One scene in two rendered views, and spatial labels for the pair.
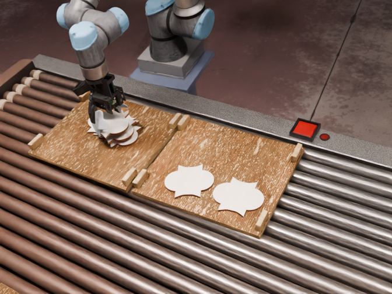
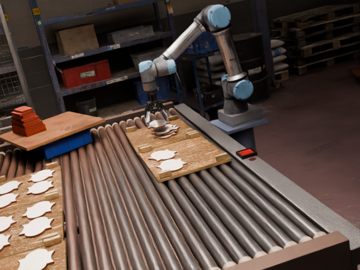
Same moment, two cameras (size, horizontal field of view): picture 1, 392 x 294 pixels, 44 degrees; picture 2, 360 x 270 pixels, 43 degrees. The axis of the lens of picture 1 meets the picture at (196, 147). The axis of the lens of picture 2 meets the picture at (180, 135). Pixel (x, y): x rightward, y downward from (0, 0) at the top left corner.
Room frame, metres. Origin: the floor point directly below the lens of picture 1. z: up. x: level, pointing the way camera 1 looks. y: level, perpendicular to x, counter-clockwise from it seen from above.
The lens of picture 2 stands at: (-0.57, -1.43, 1.71)
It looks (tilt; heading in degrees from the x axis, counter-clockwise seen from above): 18 degrees down; 41
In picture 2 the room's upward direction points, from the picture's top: 11 degrees counter-clockwise
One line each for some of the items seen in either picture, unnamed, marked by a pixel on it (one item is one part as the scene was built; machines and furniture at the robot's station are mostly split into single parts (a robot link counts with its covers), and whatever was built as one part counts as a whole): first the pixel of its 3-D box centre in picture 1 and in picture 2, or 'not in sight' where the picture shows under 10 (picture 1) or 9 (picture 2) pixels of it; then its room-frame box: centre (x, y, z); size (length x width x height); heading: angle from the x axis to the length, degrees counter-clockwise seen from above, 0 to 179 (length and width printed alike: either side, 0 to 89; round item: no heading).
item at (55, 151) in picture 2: not in sight; (58, 139); (0.95, 0.88, 0.97); 0.31 x 0.31 x 0.10; 77
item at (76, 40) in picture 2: not in sight; (76, 39); (3.59, 3.77, 1.26); 0.49 x 0.38 x 0.34; 154
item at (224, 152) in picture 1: (219, 170); (181, 156); (0.98, -0.06, 0.93); 0.41 x 0.35 x 0.02; 55
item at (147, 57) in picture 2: not in sight; (150, 58); (4.39, 3.20, 0.76); 0.50 x 0.36 x 0.24; 154
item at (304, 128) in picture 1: (304, 130); (246, 153); (1.09, -0.35, 0.92); 0.06 x 0.06 x 0.01; 53
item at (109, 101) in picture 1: (104, 90); (153, 100); (1.18, 0.24, 1.15); 0.09 x 0.08 x 0.12; 53
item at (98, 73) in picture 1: (95, 67); (150, 85); (1.19, 0.25, 1.23); 0.08 x 0.08 x 0.05
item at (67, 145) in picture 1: (107, 136); (160, 135); (1.22, 0.29, 0.93); 0.41 x 0.35 x 0.02; 53
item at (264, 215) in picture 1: (262, 220); (165, 173); (0.76, -0.14, 0.95); 0.06 x 0.02 x 0.03; 145
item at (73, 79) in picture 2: not in sight; (85, 73); (3.58, 3.74, 0.78); 0.66 x 0.45 x 0.28; 148
